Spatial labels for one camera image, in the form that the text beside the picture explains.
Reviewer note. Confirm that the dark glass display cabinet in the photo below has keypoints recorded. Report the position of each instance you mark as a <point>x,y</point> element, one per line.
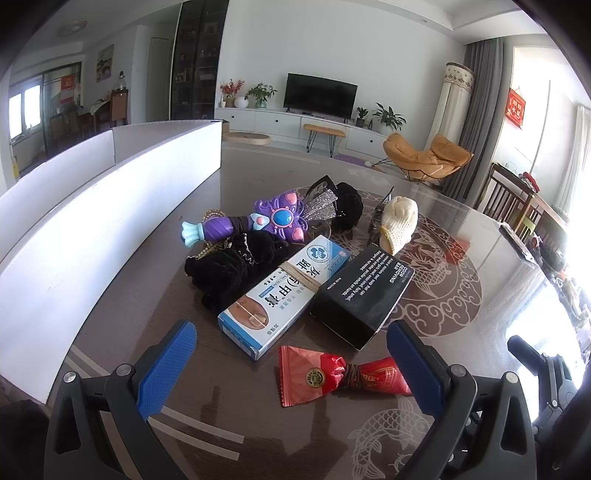
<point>198,60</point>

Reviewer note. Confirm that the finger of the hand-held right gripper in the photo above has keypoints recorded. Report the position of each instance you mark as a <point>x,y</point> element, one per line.
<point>556,383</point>

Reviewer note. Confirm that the red flowers in vase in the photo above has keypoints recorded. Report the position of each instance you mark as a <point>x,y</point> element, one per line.
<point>229,90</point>

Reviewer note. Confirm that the purple toy wand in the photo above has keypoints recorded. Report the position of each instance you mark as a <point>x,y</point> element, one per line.
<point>277,219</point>

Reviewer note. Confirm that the red candy with gold seal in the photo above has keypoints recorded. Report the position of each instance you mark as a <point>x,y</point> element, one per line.
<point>309,376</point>

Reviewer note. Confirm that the red candy packet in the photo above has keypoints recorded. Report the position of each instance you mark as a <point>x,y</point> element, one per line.
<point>383,376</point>

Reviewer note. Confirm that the silver rhinestone claw clip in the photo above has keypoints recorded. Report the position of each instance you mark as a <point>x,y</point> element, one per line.
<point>321,205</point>

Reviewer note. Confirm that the cream knitted glove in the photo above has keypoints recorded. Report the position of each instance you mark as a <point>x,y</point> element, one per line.
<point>399,221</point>

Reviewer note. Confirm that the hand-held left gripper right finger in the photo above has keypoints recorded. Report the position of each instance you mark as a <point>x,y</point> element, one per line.
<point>415,369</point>

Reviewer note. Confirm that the black television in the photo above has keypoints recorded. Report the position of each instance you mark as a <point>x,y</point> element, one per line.
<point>321,97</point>

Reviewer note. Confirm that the beige cat scratcher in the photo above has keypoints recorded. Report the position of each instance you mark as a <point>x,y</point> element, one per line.
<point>247,138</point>

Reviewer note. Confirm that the orange lounge chair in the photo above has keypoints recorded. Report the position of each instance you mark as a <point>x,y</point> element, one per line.
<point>415,157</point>

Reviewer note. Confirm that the patterned glass desktop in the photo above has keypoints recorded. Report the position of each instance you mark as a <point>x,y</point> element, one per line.
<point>184,184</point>

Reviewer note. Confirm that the red wall hanging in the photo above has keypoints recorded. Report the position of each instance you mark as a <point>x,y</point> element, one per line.
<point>516,107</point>

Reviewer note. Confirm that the wooden bench with metal legs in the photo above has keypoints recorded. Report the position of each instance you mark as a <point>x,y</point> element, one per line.
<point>323,130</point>

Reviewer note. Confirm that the large leafy potted plant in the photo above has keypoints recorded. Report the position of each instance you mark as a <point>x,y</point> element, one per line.
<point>388,117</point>

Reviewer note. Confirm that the distant wooden dining set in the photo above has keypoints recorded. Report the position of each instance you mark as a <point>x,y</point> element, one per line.
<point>92,115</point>

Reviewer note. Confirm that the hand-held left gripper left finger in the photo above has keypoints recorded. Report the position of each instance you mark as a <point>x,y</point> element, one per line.
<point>166,369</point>

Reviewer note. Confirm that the black velvet pouch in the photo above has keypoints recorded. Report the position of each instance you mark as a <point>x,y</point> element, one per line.
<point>231,272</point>

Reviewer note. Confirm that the dark wooden dining chair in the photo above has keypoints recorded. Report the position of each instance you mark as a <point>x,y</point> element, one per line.
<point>512,198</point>

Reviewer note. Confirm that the white sheer curtain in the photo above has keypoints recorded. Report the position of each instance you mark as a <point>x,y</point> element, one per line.
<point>575,157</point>

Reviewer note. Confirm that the pearl hair claw clip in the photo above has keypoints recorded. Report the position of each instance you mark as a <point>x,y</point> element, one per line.
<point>213,214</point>

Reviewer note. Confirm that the covered standing air conditioner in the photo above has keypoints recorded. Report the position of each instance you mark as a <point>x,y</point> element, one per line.
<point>450,106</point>

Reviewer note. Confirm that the round white vase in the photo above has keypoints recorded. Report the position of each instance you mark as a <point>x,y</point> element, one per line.
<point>240,102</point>

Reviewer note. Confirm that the grey curtain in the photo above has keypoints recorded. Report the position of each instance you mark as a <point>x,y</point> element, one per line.
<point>485,115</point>

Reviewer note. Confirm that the purple floor mat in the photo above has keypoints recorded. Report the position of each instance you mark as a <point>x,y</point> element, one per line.
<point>351,159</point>

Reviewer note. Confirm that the framed wall painting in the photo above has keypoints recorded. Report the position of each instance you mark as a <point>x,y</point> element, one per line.
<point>105,63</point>

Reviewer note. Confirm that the black printed box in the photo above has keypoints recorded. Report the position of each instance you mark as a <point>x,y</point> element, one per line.
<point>360,295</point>

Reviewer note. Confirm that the small potted plant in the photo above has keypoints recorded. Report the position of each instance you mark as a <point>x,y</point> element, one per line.
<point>361,115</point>

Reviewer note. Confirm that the green potted plant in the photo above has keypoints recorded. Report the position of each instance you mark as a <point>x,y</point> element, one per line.
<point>261,94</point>

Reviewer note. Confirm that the white television cabinet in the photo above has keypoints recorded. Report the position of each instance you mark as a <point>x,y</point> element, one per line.
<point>268,121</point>

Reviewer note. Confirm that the blue white ointment box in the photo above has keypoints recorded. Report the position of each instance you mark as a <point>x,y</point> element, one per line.
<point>281,295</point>

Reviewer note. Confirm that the red door poster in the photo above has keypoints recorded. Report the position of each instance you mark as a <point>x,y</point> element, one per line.
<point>67,89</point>

